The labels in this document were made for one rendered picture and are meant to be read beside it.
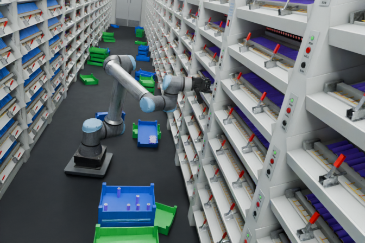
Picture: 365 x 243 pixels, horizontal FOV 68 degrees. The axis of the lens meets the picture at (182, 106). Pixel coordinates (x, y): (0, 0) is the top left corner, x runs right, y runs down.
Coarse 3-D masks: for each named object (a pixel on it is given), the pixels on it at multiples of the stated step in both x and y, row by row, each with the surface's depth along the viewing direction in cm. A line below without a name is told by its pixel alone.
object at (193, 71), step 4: (192, 68) 214; (196, 68) 215; (200, 68) 215; (204, 68) 216; (192, 72) 215; (196, 72) 216; (196, 76) 210; (200, 92) 186; (204, 96) 175; (208, 96) 173; (204, 100) 178; (208, 100) 168; (208, 104) 167
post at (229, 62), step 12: (240, 24) 136; (252, 24) 137; (228, 60) 142; (216, 72) 154; (216, 96) 151; (228, 96) 151; (216, 120) 156; (204, 132) 169; (204, 156) 165; (204, 180) 173; (192, 192) 187; (192, 204) 185; (192, 216) 184
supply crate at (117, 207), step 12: (108, 192) 160; (132, 192) 163; (144, 192) 164; (108, 204) 152; (120, 204) 153; (132, 204) 154; (144, 204) 156; (108, 216) 142; (120, 216) 143; (132, 216) 145; (144, 216) 146
